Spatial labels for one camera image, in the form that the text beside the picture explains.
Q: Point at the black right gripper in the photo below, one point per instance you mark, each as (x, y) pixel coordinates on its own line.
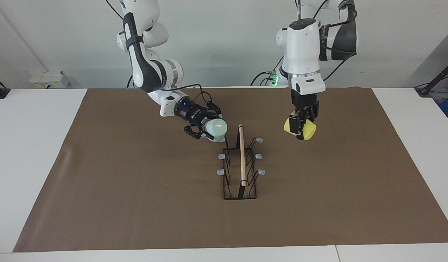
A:
(191, 112)

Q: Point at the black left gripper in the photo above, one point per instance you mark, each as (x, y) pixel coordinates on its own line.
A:
(304, 103)

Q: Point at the yellow plastic cup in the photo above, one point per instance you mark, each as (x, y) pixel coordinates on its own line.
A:
(310, 130)

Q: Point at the pale green plastic cup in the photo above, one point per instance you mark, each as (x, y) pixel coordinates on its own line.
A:
(216, 130)

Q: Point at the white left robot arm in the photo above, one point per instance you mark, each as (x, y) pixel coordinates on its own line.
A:
(304, 51)

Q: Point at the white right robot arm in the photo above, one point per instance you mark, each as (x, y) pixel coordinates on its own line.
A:
(144, 69)

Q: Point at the brown table mat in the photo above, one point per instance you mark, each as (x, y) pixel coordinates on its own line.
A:
(136, 203)

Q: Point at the black stand pole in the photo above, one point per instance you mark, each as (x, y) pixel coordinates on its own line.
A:
(437, 78)

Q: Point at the white power box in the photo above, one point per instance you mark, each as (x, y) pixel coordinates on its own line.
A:
(49, 80)

